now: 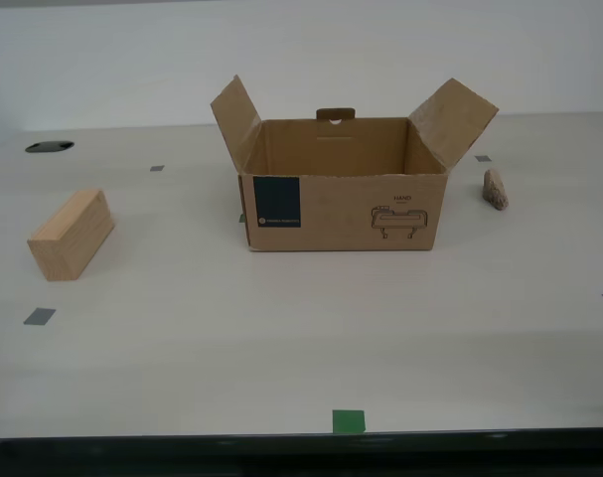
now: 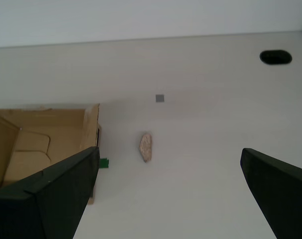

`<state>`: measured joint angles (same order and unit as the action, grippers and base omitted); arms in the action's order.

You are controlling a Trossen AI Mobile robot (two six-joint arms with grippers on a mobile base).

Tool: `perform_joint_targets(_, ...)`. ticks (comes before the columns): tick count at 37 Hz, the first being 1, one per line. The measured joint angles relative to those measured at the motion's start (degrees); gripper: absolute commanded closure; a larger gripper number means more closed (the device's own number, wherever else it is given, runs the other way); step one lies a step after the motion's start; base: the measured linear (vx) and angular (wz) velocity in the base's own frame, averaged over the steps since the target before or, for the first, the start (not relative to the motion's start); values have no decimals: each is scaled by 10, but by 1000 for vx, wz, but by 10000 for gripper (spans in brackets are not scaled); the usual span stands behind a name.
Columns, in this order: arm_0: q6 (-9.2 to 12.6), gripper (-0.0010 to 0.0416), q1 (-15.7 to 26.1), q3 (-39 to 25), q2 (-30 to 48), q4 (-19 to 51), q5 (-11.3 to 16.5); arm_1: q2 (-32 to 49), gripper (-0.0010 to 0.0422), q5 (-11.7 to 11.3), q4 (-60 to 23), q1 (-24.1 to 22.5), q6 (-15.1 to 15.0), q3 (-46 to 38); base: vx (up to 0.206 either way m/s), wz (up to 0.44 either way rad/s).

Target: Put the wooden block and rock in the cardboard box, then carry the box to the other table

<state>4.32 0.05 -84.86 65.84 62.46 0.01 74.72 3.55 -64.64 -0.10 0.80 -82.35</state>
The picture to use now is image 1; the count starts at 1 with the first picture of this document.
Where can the brown cardboard box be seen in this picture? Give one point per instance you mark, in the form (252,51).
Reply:
(341,213)

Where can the pinkish speckled granite rock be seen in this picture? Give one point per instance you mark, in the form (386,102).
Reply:
(495,191)

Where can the light wooden block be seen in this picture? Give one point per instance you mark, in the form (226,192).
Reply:
(67,238)

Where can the green tape square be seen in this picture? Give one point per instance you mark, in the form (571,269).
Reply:
(348,421)

